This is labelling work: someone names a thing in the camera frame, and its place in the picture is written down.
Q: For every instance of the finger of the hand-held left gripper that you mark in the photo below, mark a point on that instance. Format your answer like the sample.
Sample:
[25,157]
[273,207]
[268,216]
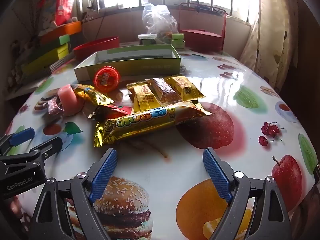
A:
[21,136]
[47,148]

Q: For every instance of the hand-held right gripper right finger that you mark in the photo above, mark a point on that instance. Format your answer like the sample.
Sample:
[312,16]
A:
[216,175]

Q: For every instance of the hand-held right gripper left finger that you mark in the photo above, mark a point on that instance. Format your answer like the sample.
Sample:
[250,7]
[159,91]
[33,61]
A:
[105,177]

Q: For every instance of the pink jelly cup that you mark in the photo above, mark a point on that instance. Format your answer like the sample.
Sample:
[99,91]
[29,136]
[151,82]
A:
[107,78]
[67,100]

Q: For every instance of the long gold snack packet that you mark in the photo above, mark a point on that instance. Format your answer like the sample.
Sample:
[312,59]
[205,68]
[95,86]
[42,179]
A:
[140,122]

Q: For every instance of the red black snack packet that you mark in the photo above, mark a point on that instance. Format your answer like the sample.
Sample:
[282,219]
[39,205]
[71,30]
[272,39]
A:
[117,109]

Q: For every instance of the medium gold snack packet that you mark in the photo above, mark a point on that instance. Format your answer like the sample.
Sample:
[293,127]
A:
[96,96]

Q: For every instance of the small yellow snack packet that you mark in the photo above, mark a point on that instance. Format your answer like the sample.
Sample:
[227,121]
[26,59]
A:
[186,87]
[143,98]

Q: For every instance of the small brown snack packet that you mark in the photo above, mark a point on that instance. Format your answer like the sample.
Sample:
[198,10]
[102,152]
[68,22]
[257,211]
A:
[163,90]

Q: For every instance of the green cardboard box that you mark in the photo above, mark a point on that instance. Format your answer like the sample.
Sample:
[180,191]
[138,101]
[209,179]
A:
[140,66]

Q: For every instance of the fruit print tablecloth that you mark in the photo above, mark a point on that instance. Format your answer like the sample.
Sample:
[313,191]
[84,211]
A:
[175,175]

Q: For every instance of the yellow gift box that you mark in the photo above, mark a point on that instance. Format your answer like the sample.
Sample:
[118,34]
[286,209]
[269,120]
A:
[45,60]

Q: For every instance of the dark green gift box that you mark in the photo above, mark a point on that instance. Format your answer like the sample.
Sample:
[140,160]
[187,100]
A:
[63,39]

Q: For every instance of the red bowl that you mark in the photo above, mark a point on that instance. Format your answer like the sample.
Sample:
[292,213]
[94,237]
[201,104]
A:
[97,47]

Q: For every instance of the orange gift box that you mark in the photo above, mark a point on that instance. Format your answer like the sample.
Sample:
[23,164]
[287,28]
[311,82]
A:
[65,28]

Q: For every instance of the cartoon printed bag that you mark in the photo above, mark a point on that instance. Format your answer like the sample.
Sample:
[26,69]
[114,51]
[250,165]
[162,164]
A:
[47,12]

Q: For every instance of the red snack bag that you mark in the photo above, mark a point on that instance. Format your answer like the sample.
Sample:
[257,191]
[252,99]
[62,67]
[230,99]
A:
[63,5]

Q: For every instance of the small green jar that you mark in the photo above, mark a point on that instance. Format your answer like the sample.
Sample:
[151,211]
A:
[178,41]

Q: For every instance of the patterned curtain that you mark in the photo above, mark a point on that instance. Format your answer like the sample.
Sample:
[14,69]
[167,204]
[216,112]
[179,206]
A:
[270,42]

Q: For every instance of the white lidded jar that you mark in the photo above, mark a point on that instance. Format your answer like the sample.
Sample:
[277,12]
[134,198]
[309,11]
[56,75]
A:
[147,40]

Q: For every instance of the clear plastic bag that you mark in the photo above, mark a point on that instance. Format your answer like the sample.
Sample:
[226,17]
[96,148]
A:
[157,17]

